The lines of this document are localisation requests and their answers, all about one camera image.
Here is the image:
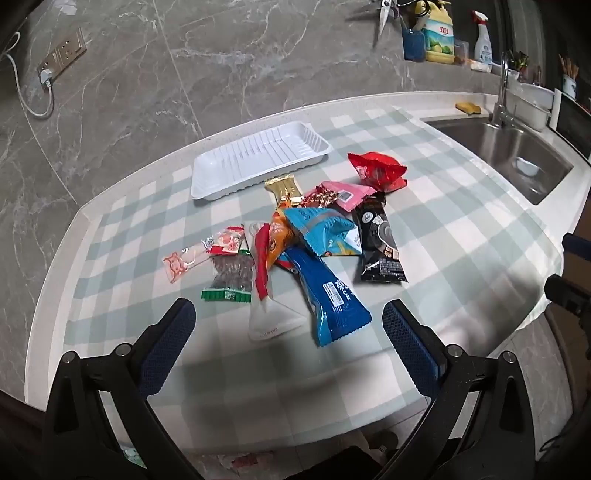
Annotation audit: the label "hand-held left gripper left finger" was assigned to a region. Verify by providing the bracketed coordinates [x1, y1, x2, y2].
[44, 298, 204, 480]

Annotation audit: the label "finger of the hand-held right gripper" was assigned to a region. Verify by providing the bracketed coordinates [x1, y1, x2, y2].
[544, 274, 591, 318]
[562, 233, 591, 273]

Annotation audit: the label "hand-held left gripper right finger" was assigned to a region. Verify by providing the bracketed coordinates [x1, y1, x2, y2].
[374, 299, 550, 480]

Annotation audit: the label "clear packet with red print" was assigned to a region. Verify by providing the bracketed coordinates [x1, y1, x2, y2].
[163, 247, 213, 283]

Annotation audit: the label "green-edged seed packet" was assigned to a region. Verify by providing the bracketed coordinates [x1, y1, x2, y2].
[201, 249, 256, 303]

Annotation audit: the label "dark blue snack packet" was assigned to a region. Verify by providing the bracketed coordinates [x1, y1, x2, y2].
[276, 247, 373, 348]

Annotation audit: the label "black snack packet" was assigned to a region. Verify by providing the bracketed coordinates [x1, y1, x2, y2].
[352, 194, 409, 284]

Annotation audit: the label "white packet with red stripe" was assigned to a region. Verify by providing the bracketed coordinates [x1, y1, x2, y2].
[243, 220, 305, 342]

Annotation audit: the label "red white snack packet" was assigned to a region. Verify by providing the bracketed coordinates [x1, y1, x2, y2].
[201, 225, 245, 256]

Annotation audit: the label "light blue snack packet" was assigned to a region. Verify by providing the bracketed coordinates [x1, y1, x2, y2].
[283, 206, 364, 257]

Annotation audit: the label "orange snack packet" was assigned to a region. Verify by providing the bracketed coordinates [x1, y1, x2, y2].
[267, 203, 301, 268]

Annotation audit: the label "pink snack packet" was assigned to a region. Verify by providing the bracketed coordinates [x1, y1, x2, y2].
[318, 181, 377, 213]

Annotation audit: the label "red gold candy packet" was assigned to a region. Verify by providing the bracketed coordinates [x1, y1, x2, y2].
[302, 185, 340, 208]

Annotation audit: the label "red puffy snack packet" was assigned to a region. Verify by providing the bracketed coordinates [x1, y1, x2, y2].
[347, 151, 409, 192]

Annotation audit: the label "gold snack packet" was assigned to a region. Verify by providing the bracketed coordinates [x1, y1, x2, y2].
[264, 173, 303, 208]

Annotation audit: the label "white plastic tray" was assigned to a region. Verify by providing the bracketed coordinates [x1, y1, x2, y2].
[191, 121, 333, 202]

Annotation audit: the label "bowl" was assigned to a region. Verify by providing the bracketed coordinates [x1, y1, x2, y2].
[513, 157, 542, 178]

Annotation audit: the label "black appliance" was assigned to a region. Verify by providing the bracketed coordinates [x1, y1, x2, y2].
[553, 90, 591, 162]

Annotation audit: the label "steel sink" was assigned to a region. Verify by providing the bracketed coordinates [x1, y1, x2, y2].
[421, 115, 574, 206]

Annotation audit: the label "white dish rack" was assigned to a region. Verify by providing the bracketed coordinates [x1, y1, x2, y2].
[508, 69, 555, 130]

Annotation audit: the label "chopstick holder cup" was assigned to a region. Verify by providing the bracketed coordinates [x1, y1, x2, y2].
[560, 54, 578, 100]

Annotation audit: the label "chrome faucet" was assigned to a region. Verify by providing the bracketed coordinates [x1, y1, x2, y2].
[490, 52, 518, 129]

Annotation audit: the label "white spray bottle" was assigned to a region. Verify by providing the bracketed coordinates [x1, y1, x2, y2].
[471, 10, 495, 64]

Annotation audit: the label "yellow detergent bottle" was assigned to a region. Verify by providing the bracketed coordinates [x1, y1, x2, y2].
[418, 0, 457, 64]

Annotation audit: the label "blue cup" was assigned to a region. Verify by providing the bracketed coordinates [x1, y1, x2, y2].
[401, 16, 426, 62]

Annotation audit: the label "scissors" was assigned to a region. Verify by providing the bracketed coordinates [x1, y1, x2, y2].
[372, 0, 402, 47]

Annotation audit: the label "white plug with cable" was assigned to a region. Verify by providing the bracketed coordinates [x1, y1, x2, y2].
[0, 32, 56, 118]

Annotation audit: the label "gold wall outlet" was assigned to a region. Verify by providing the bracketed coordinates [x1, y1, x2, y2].
[36, 27, 88, 84]

